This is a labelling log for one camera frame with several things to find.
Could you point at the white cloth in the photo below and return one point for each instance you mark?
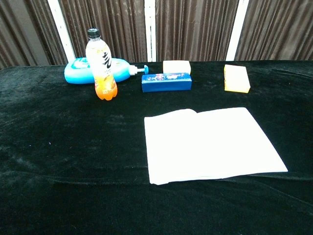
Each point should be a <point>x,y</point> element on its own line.
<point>207,144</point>

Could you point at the blue rectangular box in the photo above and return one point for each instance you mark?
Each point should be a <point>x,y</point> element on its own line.
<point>166,83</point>

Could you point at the orange drink plastic bottle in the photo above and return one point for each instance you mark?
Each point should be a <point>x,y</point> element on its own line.
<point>101,68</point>

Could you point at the yellow sponge block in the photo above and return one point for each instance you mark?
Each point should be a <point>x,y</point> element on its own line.
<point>236,79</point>

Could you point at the black velvet tablecloth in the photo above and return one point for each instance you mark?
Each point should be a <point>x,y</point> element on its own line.
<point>73,147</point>

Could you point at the blue pump dispenser bottle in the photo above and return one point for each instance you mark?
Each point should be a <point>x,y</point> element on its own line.
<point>78,73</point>

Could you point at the brown pleated curtain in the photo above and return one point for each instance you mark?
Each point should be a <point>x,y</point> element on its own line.
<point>195,29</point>

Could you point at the white vertical frame post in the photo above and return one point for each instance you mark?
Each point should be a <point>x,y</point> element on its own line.
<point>150,29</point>
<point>62,29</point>
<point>236,29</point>

